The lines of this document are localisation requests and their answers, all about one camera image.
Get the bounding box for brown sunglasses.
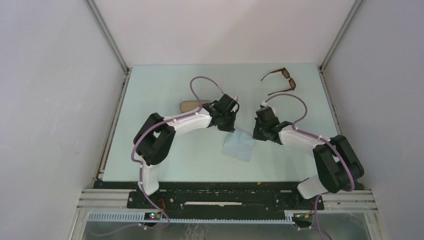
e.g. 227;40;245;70
260;67;297;97

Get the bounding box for light blue cleaning cloth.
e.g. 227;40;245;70
221;129;255;162

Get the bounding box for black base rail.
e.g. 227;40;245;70
126;181;324;221

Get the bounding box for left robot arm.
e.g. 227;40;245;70
131;94;240;208

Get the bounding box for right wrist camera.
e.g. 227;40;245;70
260;100;277;115

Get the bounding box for black glasses case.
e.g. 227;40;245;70
179;100;210;113

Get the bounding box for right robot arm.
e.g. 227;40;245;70
252;106;365;209

